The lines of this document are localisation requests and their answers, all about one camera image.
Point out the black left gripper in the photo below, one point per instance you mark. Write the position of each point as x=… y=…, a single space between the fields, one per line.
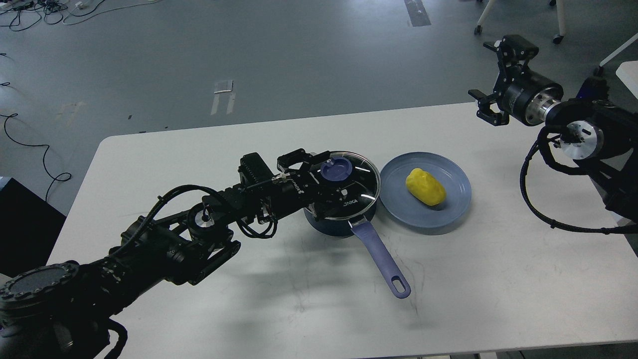
x=290 y=192

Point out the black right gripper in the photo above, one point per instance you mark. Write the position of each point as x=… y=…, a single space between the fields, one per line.
x=520 y=92

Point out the glass pot lid blue knob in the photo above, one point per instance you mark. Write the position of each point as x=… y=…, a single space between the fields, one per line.
x=344 y=168

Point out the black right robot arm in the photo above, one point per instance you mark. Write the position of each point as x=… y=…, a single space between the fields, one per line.
x=586 y=135

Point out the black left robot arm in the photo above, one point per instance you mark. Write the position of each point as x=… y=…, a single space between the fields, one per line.
x=65 y=310

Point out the yellow potato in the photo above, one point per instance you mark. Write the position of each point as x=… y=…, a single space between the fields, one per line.
x=426 y=188

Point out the blue round plate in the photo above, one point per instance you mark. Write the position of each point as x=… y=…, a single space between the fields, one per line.
x=407 y=209

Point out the white table leg with caster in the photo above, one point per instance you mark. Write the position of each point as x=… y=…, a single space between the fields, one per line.
x=599 y=69

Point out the dark tape strip on floor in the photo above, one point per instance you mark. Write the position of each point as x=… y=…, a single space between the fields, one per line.
x=417 y=13

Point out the black box at left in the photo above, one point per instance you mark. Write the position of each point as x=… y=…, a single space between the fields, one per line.
x=29 y=228

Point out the dark blue saucepan purple handle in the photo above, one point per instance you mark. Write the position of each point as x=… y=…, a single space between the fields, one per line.
x=361 y=227

